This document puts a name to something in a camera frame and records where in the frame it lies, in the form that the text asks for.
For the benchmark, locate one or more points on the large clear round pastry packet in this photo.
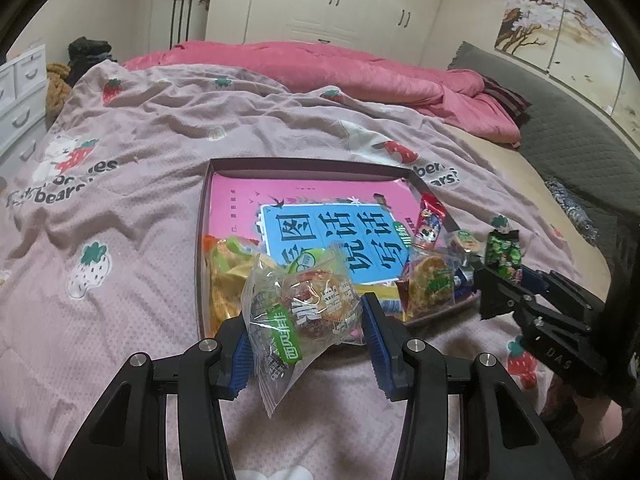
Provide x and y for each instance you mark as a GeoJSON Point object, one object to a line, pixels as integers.
{"type": "Point", "coordinates": [430, 280]}

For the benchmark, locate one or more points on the small clear round pastry packet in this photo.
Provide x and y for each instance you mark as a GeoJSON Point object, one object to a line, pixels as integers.
{"type": "Point", "coordinates": [464, 242]}

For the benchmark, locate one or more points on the pink book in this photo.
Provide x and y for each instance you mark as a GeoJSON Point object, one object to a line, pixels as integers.
{"type": "Point", "coordinates": [240, 200]}

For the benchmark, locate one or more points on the orange egg roll packet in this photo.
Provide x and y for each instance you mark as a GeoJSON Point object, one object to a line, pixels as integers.
{"type": "Point", "coordinates": [216, 310]}

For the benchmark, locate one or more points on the clear red-brown pastry packet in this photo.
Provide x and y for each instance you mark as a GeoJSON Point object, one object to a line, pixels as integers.
{"type": "Point", "coordinates": [310, 310]}

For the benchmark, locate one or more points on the blossom tree wall painting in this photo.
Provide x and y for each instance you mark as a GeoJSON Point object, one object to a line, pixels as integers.
{"type": "Point", "coordinates": [540, 15]}

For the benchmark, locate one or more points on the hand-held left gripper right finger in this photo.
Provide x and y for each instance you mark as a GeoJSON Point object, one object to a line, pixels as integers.
{"type": "Point", "coordinates": [377, 342]}

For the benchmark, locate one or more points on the blue snack packet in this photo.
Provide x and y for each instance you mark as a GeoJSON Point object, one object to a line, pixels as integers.
{"type": "Point", "coordinates": [465, 280]}

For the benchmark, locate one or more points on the white wardrobe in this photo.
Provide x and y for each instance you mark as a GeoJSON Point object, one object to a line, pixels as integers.
{"type": "Point", "coordinates": [310, 0]}

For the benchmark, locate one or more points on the dark clothing pile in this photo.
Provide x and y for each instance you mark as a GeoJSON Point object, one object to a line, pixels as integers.
{"type": "Point", "coordinates": [90, 57]}

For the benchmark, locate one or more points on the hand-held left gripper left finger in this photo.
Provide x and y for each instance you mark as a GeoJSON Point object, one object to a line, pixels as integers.
{"type": "Point", "coordinates": [240, 360]}

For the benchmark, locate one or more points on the dark patterned cloth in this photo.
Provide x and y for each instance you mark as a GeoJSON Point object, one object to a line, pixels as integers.
{"type": "Point", "coordinates": [572, 210]}

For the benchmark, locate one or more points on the dark striped hanging garment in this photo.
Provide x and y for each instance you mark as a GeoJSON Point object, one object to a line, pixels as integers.
{"type": "Point", "coordinates": [182, 10]}

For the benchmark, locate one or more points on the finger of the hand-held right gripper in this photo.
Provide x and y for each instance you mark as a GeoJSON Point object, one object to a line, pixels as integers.
{"type": "Point", "coordinates": [565, 291]}
{"type": "Point", "coordinates": [495, 296]}

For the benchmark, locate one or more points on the beige bed sheet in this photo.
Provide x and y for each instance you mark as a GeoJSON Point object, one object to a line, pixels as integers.
{"type": "Point", "coordinates": [500, 160]}

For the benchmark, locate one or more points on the dark striped pillow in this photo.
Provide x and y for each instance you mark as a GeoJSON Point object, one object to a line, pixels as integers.
{"type": "Point", "coordinates": [507, 100]}

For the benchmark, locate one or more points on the pink quilt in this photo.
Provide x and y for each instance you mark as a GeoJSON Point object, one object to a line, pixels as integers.
{"type": "Point", "coordinates": [325, 65]}

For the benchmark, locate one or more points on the yellow knitted cloth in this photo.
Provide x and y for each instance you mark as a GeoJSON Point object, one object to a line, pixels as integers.
{"type": "Point", "coordinates": [57, 90]}

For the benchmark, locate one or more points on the pink printed blanket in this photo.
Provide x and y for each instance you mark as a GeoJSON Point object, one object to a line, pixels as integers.
{"type": "Point", "coordinates": [125, 210]}

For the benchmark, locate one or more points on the shallow dark cardboard box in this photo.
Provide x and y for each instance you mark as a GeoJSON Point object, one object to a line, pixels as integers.
{"type": "Point", "coordinates": [300, 168]}

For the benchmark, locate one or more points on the red snack packet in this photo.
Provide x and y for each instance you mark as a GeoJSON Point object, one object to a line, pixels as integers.
{"type": "Point", "coordinates": [429, 220]}

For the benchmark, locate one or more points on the white drawer cabinet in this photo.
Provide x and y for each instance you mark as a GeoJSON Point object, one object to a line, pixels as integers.
{"type": "Point", "coordinates": [20, 95]}

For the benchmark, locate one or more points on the green black candy packet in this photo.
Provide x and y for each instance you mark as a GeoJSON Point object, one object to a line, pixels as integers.
{"type": "Point", "coordinates": [502, 255]}

